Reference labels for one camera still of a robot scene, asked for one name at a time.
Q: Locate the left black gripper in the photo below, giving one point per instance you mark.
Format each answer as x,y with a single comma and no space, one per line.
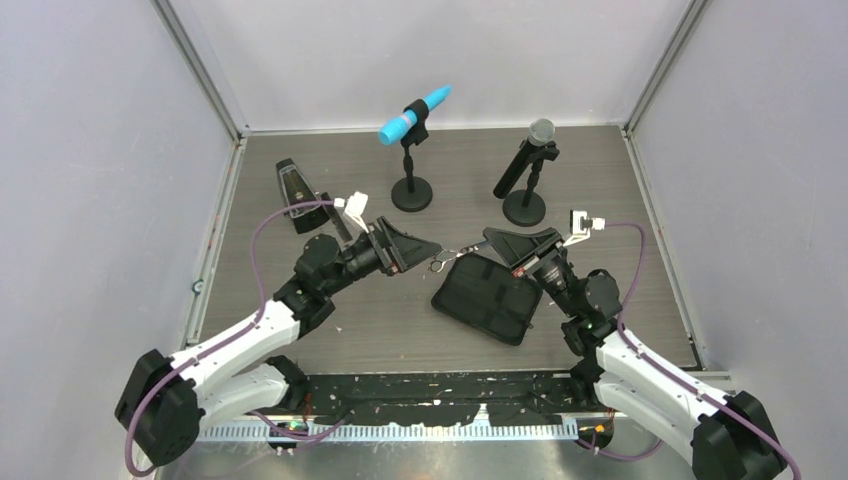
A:
398,252

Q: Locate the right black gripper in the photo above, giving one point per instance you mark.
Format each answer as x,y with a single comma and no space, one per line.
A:
514,248

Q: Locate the silver scissors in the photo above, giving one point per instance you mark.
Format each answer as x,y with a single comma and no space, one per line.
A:
450,255

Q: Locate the black zip tool case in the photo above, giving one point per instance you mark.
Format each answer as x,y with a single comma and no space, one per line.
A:
485,295

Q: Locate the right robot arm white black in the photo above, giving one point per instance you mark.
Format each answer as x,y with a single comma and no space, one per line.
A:
720,435

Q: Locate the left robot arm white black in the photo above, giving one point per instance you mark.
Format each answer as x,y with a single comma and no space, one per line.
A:
169,400

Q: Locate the right black microphone stand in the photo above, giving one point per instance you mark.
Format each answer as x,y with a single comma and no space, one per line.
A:
526,208

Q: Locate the black microphone stand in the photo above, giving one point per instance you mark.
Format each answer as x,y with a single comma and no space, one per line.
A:
526,208
413,194

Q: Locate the left black microphone stand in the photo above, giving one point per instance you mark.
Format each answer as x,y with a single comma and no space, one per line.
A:
413,194

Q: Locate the black comb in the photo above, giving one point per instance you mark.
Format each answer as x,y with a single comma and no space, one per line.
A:
336,220

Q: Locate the black silver microphone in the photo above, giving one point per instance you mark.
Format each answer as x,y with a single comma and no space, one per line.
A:
538,145

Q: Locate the blue microphone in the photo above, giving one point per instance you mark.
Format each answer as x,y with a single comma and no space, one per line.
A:
414,116

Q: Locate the black metronome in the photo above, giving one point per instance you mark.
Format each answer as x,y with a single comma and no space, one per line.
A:
307,213

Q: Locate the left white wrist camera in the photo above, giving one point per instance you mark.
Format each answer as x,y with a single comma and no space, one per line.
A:
352,209

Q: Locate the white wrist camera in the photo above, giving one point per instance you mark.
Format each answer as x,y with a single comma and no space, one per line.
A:
581,226
352,209

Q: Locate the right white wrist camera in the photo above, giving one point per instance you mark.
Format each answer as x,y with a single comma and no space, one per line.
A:
581,226

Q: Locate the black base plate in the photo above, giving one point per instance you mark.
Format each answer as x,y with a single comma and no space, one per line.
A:
508,398

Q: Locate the aluminium rail front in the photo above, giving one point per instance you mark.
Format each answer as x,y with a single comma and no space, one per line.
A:
246,427

